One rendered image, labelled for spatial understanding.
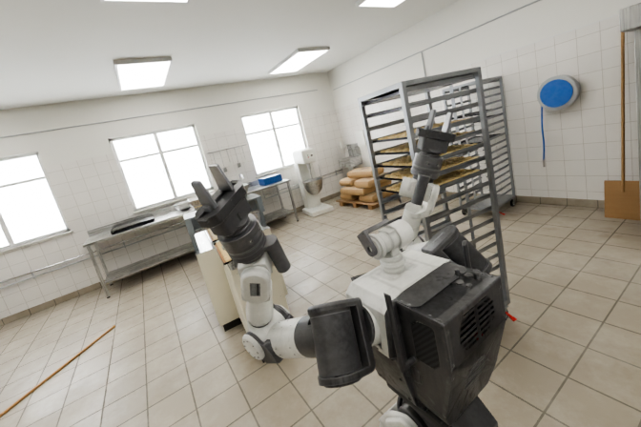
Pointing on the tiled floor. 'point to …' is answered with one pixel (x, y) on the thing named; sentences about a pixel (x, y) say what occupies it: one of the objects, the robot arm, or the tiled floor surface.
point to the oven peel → (626, 209)
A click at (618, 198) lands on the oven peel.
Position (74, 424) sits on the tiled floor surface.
